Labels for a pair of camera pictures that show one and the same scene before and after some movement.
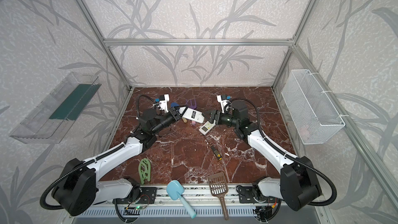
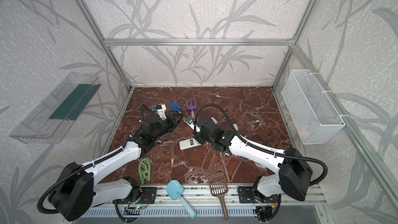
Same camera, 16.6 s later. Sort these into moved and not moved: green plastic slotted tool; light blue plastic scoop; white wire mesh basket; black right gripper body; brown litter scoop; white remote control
Moved: black right gripper body; white remote control
Not moved: light blue plastic scoop; green plastic slotted tool; white wire mesh basket; brown litter scoop
